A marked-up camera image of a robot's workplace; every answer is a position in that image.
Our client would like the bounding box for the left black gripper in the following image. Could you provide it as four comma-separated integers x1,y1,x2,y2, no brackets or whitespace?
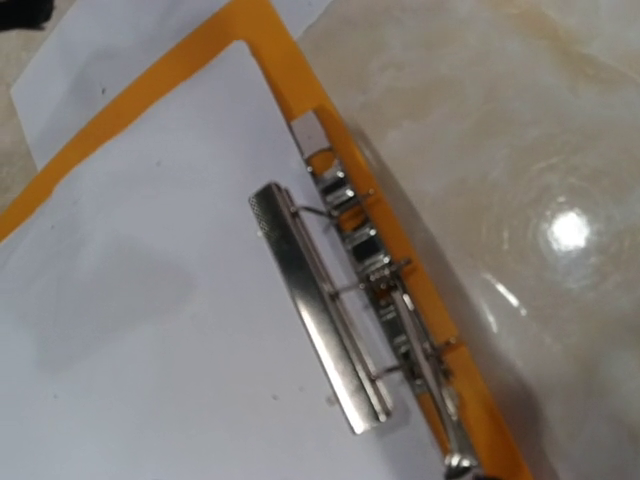
0,0,55,32

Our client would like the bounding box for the white paper sheet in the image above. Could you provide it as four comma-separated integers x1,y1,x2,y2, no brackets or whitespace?
12,1,332,186
1,42,442,479

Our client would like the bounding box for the orange folder top clip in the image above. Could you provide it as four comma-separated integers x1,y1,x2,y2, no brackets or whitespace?
249,110,486,479

